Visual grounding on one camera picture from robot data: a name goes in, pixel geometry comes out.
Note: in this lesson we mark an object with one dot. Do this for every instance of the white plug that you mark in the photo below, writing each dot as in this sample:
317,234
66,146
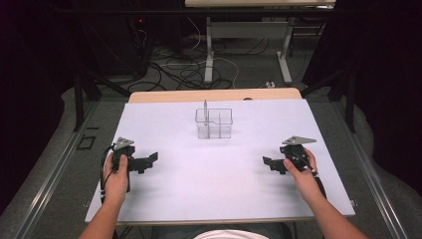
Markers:
270,84

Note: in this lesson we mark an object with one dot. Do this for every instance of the white table mat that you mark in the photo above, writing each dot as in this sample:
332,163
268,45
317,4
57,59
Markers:
215,179

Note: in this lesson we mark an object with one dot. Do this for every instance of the black equipment with red light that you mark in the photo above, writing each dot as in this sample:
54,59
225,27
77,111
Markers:
132,43

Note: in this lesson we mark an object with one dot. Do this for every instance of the person's white shirt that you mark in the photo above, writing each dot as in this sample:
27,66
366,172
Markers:
229,234

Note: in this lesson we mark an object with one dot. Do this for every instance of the black metal stand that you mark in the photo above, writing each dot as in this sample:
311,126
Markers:
349,96
79,99

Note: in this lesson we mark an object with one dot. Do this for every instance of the aluminium floor rail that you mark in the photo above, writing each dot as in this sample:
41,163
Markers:
49,179
368,172

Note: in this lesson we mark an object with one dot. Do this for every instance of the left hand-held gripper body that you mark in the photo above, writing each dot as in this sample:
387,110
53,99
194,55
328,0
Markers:
127,159

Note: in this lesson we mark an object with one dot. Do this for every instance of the silver pen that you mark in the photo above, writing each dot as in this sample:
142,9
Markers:
205,113

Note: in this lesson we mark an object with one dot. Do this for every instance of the light wooden table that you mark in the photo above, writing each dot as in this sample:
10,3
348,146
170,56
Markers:
185,96

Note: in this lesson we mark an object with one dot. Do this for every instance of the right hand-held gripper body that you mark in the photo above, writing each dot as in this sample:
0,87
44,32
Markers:
295,154

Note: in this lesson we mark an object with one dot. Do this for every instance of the person's right hand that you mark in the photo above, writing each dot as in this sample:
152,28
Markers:
303,184

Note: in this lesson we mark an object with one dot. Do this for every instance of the white metal-legged desk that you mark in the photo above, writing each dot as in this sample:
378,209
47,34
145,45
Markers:
245,30

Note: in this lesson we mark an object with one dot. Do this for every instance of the person's left hand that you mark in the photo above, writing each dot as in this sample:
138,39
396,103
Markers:
116,184

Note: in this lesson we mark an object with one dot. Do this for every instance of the clear plastic divided organizer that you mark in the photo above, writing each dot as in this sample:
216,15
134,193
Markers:
214,122

